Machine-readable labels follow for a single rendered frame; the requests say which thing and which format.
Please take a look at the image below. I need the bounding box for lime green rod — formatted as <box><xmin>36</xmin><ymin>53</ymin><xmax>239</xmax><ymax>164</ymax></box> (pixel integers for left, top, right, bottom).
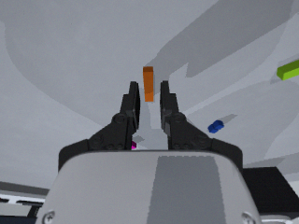
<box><xmin>277</xmin><ymin>60</ymin><xmax>299</xmax><ymax>80</ymax></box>

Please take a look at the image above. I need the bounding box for orange rod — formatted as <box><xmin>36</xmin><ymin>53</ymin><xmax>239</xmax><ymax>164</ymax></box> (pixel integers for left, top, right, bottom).
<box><xmin>143</xmin><ymin>66</ymin><xmax>153</xmax><ymax>102</ymax></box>

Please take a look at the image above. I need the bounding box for small blue block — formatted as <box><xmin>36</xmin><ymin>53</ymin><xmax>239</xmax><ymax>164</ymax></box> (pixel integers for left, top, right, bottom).
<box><xmin>208</xmin><ymin>124</ymin><xmax>218</xmax><ymax>133</ymax></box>
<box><xmin>213</xmin><ymin>120</ymin><xmax>224</xmax><ymax>130</ymax></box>

